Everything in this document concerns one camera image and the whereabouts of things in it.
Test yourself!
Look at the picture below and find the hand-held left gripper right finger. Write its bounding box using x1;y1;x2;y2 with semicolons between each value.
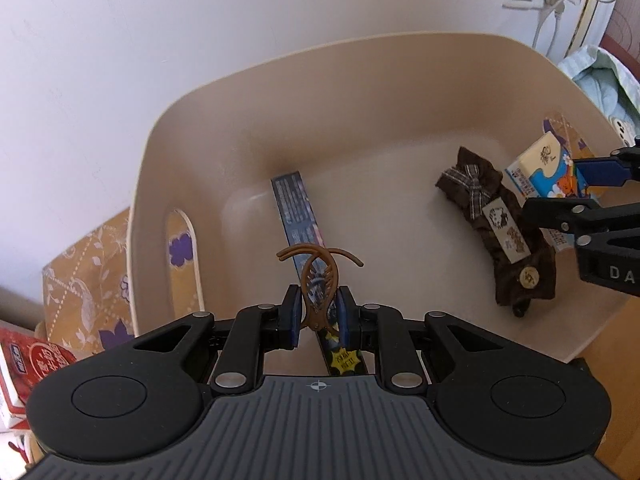
336;285;506;393

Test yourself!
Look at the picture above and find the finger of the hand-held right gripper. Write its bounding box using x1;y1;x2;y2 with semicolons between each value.
572;137;640;188
520;196;640;240

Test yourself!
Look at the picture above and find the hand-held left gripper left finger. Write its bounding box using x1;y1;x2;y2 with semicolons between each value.
117;284;304;395

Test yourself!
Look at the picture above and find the brown hair claw clip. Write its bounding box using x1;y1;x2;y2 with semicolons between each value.
276;244;365;333

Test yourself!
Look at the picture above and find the blue cartoon drink carton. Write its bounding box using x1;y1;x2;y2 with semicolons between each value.
504;132;593;251

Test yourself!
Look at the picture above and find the beige plastic basket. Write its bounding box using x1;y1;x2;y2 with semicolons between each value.
126;33;633;365

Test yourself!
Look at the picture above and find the red milk carton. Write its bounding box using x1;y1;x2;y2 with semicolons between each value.
0;327;78;433

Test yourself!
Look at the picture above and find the floral cloth covered desktop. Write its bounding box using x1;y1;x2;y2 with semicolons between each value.
35;115;640;480

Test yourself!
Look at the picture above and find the brown plaid bow hair accessory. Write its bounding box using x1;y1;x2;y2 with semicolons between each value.
434;146;558;318

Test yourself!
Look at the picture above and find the pale green quilt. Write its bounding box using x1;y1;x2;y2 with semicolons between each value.
556;44;640;156

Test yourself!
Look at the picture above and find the long dark blue box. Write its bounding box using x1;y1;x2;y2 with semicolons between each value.
270;172;362;377

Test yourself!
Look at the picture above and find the white red carton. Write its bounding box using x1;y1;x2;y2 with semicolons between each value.
0;405;36;480

